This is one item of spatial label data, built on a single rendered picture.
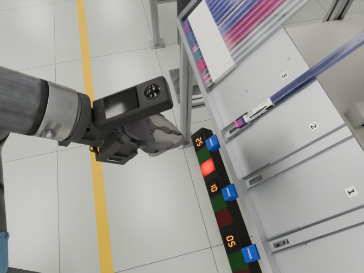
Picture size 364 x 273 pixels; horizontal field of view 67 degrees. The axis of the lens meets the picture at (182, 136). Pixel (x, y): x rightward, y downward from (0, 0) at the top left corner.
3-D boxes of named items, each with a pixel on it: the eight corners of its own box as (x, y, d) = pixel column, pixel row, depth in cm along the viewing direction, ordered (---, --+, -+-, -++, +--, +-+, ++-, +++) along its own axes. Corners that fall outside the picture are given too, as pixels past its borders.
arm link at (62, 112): (49, 67, 36) (49, 118, 32) (83, 79, 39) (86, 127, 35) (28, 102, 40) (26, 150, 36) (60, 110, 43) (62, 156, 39)
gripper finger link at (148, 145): (162, 135, 50) (121, 124, 44) (169, 130, 49) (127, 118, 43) (168, 158, 47) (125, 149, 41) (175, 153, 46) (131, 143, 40)
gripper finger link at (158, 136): (168, 151, 55) (129, 143, 49) (188, 136, 52) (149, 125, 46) (171, 166, 53) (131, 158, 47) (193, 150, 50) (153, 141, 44)
